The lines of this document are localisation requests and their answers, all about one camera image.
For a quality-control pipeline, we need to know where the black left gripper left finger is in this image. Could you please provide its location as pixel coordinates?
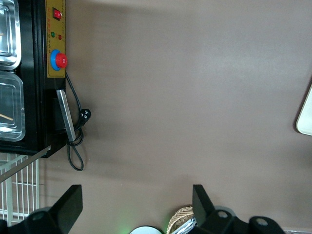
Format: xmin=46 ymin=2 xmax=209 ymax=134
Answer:
xmin=0 ymin=184 xmax=83 ymax=234

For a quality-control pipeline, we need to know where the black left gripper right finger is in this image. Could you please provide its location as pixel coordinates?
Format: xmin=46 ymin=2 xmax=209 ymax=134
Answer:
xmin=193 ymin=184 xmax=286 ymax=234

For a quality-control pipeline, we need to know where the aluminium foil tray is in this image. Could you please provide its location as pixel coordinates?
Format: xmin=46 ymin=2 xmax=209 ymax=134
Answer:
xmin=174 ymin=217 xmax=197 ymax=234

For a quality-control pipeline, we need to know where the beige plastic serving tray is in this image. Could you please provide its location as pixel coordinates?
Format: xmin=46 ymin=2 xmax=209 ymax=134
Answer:
xmin=295 ymin=82 xmax=312 ymax=137

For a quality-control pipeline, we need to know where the black tray sealing machine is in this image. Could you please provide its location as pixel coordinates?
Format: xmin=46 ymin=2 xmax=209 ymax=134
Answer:
xmin=0 ymin=0 xmax=77 ymax=183

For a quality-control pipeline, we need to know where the oval wicker basket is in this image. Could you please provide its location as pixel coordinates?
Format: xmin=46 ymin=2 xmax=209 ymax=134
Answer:
xmin=166 ymin=206 xmax=195 ymax=234

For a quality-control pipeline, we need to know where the steel food container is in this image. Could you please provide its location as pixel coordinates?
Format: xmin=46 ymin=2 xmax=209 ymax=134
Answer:
xmin=0 ymin=0 xmax=22 ymax=71
xmin=0 ymin=70 xmax=26 ymax=142

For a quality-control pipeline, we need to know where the white wire rack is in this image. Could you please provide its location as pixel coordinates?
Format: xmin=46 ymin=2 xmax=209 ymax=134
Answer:
xmin=0 ymin=153 xmax=41 ymax=227

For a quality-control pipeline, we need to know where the black power cable with plug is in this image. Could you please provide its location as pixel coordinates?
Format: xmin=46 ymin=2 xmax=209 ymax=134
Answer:
xmin=65 ymin=72 xmax=92 ymax=171

